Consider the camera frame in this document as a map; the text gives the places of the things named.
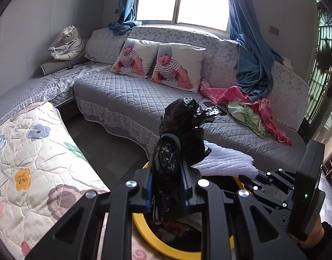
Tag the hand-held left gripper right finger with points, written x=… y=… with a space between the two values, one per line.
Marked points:
x=186 y=195

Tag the white ribbed cloth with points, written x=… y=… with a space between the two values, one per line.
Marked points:
x=228 y=159

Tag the green glass door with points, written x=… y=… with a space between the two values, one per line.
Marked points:
x=321 y=59

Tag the cartoon printed quilt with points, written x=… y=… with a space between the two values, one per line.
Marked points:
x=33 y=154

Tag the grey pillow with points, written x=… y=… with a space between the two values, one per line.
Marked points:
x=55 y=66

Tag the yellow trash bin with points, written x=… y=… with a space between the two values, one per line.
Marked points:
x=143 y=227

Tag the baby print pillow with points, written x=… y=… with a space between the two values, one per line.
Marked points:
x=133 y=59
x=174 y=67

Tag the black phone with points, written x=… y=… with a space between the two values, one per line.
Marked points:
x=208 y=104

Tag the large black plastic bag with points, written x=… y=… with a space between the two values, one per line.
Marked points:
x=182 y=119

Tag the long blue curtain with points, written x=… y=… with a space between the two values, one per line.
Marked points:
x=247 y=32

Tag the pink and green clothes pile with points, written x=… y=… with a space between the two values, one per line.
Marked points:
x=236 y=93

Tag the light green cloth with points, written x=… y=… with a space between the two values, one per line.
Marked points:
x=249 y=116

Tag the white tiger plush toy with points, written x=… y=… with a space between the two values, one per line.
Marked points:
x=69 y=46

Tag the wall switch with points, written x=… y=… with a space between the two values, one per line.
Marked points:
x=274 y=30

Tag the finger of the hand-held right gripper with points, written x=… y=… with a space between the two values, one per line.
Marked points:
x=266 y=195
x=277 y=177

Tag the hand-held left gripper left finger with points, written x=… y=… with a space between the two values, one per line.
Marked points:
x=147 y=195

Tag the person's right forearm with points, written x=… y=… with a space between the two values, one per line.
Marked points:
x=316 y=233

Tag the grey quilted sofa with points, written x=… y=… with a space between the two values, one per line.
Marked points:
x=122 y=92

